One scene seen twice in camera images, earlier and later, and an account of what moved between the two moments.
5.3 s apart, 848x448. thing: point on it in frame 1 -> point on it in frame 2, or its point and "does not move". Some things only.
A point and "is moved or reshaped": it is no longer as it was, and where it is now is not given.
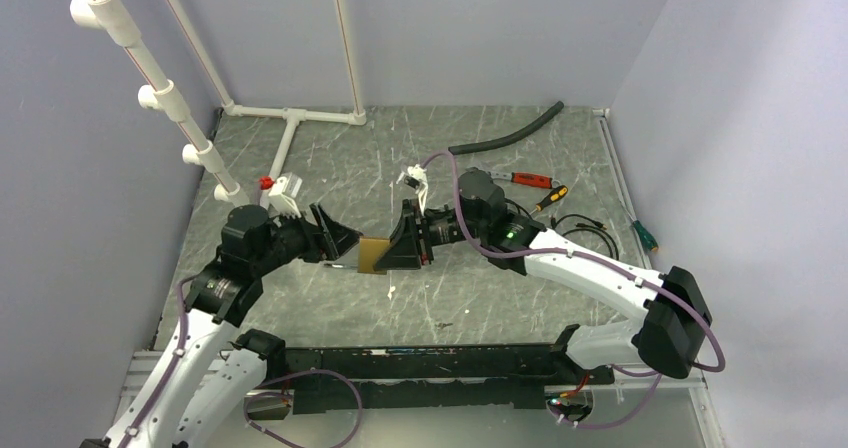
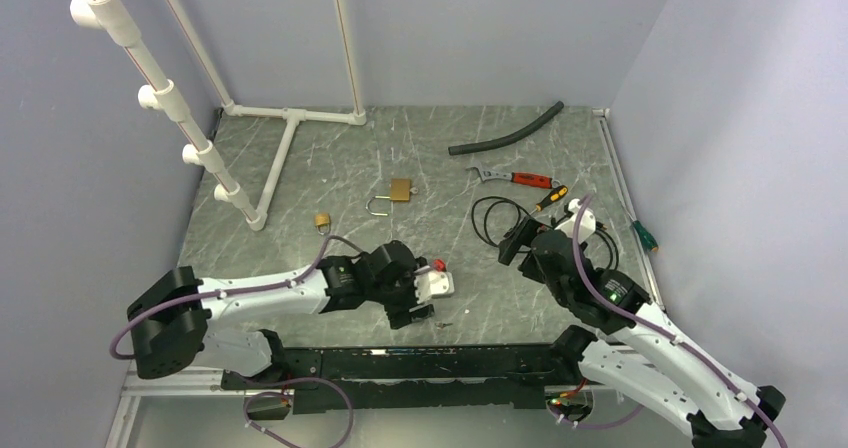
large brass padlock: x=370 y=250 is moved or reshaped
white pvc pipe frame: x=105 y=9 does not move
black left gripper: x=338 y=238 -> x=400 y=315
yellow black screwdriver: x=556 y=194 does not move
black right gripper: x=403 y=252 -> x=521 y=235
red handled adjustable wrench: x=527 y=179 does not move
